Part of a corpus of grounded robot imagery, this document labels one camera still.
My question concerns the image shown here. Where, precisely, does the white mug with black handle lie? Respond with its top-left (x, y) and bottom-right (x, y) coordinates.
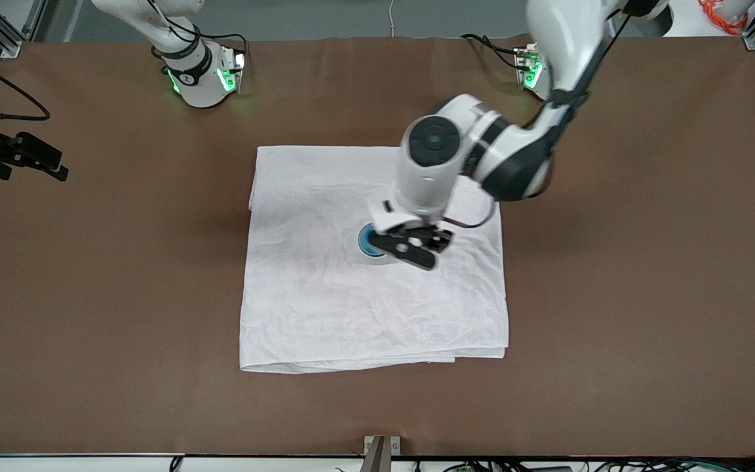
top-left (356, 222), bottom-right (397, 262)

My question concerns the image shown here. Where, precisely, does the black cable bundle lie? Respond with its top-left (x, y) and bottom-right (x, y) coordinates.
top-left (414, 457), bottom-right (755, 472)

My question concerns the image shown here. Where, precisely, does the orange cable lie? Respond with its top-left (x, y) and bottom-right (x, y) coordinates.
top-left (699, 0), bottom-right (750, 36)

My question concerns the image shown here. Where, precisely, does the black left arm base cable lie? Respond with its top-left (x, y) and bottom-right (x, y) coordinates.
top-left (460, 33), bottom-right (525, 70)

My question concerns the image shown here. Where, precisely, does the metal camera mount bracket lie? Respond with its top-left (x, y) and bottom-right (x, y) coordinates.
top-left (359, 435), bottom-right (402, 472)

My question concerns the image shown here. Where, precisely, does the white table edge rail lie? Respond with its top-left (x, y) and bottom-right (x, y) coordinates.
top-left (0, 453), bottom-right (185, 472)

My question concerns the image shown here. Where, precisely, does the white cloth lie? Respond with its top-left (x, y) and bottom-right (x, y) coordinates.
top-left (239, 146), bottom-right (509, 374)

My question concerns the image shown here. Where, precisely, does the black right arm base cable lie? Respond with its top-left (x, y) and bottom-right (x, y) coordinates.
top-left (201, 31), bottom-right (251, 66)

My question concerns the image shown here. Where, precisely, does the white side table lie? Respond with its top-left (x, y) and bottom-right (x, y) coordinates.
top-left (667, 0), bottom-right (753, 38)

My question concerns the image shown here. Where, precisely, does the black arm base cable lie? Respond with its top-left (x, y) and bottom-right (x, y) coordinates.
top-left (201, 31), bottom-right (251, 66)
top-left (460, 33), bottom-right (525, 70)

